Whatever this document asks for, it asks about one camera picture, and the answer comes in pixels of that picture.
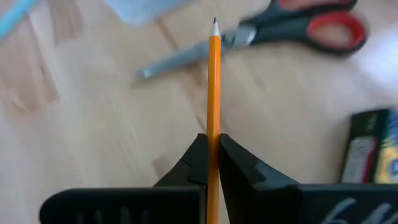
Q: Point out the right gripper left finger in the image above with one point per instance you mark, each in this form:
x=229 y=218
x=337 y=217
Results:
x=174 y=202

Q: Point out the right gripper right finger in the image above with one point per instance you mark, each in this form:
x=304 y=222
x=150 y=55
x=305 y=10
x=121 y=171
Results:
x=255 y=199

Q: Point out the orange pencil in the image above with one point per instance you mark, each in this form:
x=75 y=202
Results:
x=214 y=93

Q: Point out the yellow green crayon box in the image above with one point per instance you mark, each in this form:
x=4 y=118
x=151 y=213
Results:
x=367 y=149

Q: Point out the clear plastic pencil box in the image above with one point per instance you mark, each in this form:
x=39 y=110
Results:
x=143 y=9

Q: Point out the light blue pen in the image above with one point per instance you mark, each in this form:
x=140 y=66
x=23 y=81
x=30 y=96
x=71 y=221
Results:
x=12 y=17

